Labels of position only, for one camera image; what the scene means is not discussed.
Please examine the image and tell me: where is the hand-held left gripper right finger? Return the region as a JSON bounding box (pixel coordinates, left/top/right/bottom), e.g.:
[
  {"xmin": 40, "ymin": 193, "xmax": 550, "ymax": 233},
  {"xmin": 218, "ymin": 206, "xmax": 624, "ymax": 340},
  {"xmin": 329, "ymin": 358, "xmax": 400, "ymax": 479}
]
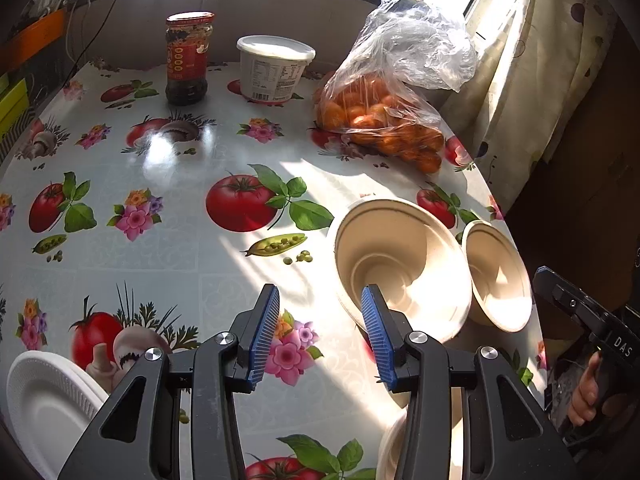
[{"xmin": 361, "ymin": 284, "xmax": 581, "ymax": 480}]

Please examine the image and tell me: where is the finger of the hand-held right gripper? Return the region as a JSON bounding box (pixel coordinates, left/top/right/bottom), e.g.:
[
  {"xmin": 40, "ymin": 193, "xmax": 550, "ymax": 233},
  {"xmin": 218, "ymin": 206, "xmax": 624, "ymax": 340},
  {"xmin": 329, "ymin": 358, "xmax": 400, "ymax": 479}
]
[{"xmin": 532, "ymin": 266, "xmax": 611, "ymax": 341}]

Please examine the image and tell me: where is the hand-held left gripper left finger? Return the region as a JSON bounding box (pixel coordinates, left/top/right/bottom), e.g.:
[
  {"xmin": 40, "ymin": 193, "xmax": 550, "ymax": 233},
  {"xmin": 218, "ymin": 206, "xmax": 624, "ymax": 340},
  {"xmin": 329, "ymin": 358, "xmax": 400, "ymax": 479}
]
[{"xmin": 57, "ymin": 283, "xmax": 281, "ymax": 480}]

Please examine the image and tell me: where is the beige paper bowl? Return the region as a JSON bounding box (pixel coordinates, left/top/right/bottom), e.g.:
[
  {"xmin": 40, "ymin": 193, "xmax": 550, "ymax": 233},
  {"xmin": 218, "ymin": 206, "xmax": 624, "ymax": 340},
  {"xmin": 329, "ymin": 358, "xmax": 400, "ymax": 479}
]
[
  {"xmin": 461, "ymin": 220, "xmax": 533, "ymax": 333},
  {"xmin": 334, "ymin": 198, "xmax": 473, "ymax": 346},
  {"xmin": 375, "ymin": 387, "xmax": 473, "ymax": 480}
]

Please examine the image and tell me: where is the white foam plate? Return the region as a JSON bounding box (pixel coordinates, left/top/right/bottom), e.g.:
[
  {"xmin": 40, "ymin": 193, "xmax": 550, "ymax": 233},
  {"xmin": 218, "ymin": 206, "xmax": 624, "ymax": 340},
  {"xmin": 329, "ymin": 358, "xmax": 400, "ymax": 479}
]
[
  {"xmin": 6, "ymin": 350, "xmax": 108, "ymax": 461},
  {"xmin": 70, "ymin": 367, "xmax": 110, "ymax": 411}
]

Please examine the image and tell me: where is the person's right hand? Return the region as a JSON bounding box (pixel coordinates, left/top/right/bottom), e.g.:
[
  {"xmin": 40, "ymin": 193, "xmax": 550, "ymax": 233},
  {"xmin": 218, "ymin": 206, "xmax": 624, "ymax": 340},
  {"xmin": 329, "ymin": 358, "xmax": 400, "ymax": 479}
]
[{"xmin": 567, "ymin": 351, "xmax": 603, "ymax": 427}]

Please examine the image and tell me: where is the printed vegetable tablecloth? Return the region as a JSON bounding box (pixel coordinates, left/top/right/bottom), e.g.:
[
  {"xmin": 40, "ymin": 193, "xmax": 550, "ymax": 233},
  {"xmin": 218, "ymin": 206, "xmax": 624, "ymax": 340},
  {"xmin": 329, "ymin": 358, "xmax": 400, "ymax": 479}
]
[{"xmin": 0, "ymin": 60, "xmax": 548, "ymax": 480}]

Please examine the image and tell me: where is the patterned cream curtain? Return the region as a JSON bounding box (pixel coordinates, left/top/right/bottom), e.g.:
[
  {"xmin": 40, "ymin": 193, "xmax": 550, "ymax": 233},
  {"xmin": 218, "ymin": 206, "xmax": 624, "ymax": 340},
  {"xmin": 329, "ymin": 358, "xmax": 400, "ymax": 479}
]
[{"xmin": 440, "ymin": 0, "xmax": 621, "ymax": 211}]

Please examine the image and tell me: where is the clear plastic bag of oranges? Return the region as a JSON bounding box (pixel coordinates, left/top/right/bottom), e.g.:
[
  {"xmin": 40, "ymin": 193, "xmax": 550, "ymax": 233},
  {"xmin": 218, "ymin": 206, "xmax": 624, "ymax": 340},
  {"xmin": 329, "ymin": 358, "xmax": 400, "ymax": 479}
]
[{"xmin": 312, "ymin": 0, "xmax": 478, "ymax": 173}]

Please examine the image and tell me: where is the white plastic tub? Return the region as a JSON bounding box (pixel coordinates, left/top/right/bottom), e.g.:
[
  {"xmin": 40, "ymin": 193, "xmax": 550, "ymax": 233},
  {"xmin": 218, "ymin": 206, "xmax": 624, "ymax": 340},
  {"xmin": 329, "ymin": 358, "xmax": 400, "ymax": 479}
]
[{"xmin": 236, "ymin": 35, "xmax": 317, "ymax": 106}]

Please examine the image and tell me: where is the glass jar with red label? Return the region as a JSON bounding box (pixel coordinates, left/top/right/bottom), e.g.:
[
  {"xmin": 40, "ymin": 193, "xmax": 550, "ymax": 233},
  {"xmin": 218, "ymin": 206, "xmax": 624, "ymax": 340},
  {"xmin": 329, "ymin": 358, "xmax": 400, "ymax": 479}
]
[{"xmin": 165, "ymin": 11, "xmax": 216, "ymax": 107}]

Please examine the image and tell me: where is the yellow green flat box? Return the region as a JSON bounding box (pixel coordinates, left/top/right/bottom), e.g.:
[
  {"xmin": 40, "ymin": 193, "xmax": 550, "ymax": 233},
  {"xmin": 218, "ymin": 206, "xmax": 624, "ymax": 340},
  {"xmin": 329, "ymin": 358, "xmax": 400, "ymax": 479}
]
[{"xmin": 0, "ymin": 77, "xmax": 28, "ymax": 136}]

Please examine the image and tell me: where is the orange box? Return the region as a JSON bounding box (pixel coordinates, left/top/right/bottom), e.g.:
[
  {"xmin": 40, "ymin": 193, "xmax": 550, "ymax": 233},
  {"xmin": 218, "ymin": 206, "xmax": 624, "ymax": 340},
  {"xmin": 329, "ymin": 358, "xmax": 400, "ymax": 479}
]
[{"xmin": 0, "ymin": 7, "xmax": 68, "ymax": 76}]

